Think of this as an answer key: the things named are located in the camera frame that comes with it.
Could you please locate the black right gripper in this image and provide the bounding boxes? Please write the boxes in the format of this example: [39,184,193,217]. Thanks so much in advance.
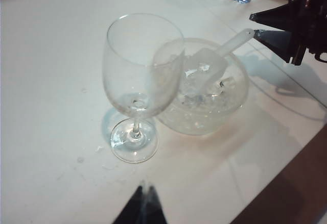
[249,0,327,65]

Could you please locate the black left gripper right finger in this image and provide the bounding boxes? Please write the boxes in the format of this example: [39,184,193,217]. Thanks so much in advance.
[146,185,171,224]

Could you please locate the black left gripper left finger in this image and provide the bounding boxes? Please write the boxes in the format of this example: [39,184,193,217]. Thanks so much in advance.
[112,185,147,224]

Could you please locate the translucent white ice shovel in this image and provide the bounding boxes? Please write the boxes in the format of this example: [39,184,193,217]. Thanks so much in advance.
[185,28,255,92]

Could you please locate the clear stemmed wine glass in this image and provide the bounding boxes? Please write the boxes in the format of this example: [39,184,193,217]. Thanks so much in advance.
[101,13,185,164]

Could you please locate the heap of clear ice cubes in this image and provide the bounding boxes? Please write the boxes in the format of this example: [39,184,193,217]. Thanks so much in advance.
[178,65,236,114]

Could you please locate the round translucent plastic container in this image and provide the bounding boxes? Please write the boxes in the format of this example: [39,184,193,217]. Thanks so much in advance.
[152,37,250,136]

